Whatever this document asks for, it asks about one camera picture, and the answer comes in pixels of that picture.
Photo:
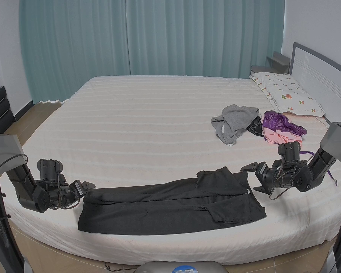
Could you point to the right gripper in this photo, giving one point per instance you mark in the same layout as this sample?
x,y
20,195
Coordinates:
x,y
270,178

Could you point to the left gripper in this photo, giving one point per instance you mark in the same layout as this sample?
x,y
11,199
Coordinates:
x,y
72,193

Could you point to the black T-shirt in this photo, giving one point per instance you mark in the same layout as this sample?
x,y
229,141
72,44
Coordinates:
x,y
164,209

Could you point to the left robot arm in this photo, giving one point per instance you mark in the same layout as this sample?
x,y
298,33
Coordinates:
x,y
25,192

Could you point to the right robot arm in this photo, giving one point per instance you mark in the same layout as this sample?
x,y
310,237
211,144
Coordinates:
x,y
321,158

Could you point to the bed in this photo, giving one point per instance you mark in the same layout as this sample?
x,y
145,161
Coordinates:
x,y
145,118

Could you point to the pink garment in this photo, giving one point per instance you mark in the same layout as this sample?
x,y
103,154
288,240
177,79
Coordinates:
x,y
278,137

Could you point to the black patterned garment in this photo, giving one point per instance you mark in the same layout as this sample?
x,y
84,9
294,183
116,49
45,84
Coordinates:
x,y
255,127

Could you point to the purple garment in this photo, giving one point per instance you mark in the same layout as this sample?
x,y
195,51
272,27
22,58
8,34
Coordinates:
x,y
275,121

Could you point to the grey garment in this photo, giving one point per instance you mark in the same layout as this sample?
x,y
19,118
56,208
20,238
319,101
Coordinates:
x,y
233,121

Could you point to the white printed pillow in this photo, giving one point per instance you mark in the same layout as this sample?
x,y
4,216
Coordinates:
x,y
287,95

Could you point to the grey bedside table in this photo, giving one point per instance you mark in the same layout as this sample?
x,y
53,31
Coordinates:
x,y
270,65

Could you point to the blue-green curtain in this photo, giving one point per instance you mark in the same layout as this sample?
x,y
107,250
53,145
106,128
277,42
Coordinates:
x,y
201,27
74,38

